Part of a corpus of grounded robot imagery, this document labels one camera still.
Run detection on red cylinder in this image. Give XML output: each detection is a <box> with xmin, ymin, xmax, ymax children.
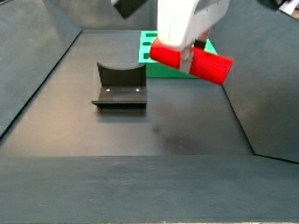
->
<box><xmin>150</xmin><ymin>38</ymin><xmax>234</xmax><ymax>86</ymax></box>

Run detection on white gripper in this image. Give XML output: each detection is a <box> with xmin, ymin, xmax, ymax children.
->
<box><xmin>156</xmin><ymin>0</ymin><xmax>230</xmax><ymax>73</ymax></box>

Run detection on black cradle stand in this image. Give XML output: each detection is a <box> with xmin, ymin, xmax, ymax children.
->
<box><xmin>91</xmin><ymin>63</ymin><xmax>147</xmax><ymax>107</ymax></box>

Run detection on green shape sorter block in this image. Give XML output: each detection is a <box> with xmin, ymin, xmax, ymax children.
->
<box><xmin>138</xmin><ymin>30</ymin><xmax>219</xmax><ymax>80</ymax></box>

